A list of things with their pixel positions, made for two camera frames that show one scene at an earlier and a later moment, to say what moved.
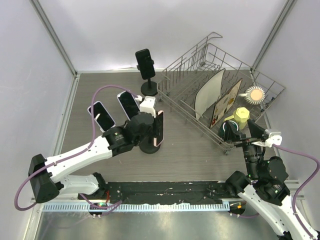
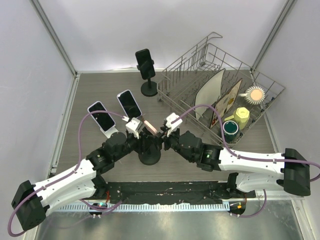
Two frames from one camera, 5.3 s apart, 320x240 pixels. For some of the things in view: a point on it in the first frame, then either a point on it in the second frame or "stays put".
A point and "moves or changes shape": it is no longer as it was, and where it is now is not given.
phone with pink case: (160, 137) moves or changes shape
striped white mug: (254, 95) stays put
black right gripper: (256, 132) -> (166, 139)
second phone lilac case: (128, 104) stays put
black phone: (146, 64) stays put
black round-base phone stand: (147, 145) moves or changes shape
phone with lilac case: (101, 117) stays put
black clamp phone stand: (148, 88) stays put
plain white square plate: (209, 95) stays put
